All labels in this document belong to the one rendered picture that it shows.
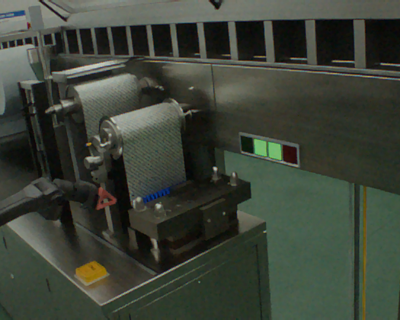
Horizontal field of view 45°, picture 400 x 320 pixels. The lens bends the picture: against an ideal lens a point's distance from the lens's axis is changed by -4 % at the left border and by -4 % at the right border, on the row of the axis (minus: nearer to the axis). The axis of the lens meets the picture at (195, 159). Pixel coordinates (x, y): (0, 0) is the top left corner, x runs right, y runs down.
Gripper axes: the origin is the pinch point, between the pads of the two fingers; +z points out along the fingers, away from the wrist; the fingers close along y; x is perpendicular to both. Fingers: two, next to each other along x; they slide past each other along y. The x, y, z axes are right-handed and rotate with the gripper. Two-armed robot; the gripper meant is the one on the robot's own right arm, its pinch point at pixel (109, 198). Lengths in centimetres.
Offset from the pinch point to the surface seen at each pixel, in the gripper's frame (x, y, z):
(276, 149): 30, 36, 30
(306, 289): -35, -21, 158
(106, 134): 19.5, -5.0, -4.7
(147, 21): 65, -27, 11
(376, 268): -14, -2, 196
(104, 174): 6.5, -7.4, 0.2
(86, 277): -22.3, 13.5, -8.7
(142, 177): 9.0, -0.2, 10.7
